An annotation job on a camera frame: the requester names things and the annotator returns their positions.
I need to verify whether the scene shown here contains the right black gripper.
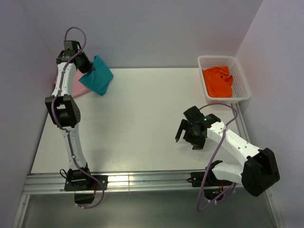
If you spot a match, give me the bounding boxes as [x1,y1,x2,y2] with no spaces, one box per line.
[175,118,206,150]

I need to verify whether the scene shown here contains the teal t-shirt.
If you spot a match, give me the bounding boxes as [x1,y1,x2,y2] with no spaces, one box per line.
[78,55,114,96]

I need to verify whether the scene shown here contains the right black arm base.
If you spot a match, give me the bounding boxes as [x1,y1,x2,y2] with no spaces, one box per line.
[187,171,232,187]

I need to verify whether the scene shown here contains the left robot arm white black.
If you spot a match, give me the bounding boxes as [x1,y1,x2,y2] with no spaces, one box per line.
[45,40,94,190]

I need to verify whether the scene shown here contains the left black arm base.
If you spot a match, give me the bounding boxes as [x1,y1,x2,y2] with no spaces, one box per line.
[64,175,108,191]

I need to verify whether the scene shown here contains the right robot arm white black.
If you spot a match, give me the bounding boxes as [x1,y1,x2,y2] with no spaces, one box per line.
[175,106,280,197]

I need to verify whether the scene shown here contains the folded pink t-shirt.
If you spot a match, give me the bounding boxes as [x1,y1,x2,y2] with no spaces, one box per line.
[54,71,92,98]

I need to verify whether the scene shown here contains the orange t-shirt in basket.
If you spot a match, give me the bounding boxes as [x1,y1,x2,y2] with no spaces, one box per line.
[202,66,233,98]

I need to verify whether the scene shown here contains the white plastic basket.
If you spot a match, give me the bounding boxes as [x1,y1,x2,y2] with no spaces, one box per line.
[197,55,251,104]

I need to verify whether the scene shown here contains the black box under rail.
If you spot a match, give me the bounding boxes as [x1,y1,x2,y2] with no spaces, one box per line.
[74,193,95,205]

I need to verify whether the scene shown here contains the aluminium mounting rail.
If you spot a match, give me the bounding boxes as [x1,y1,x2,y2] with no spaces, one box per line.
[22,170,200,195]

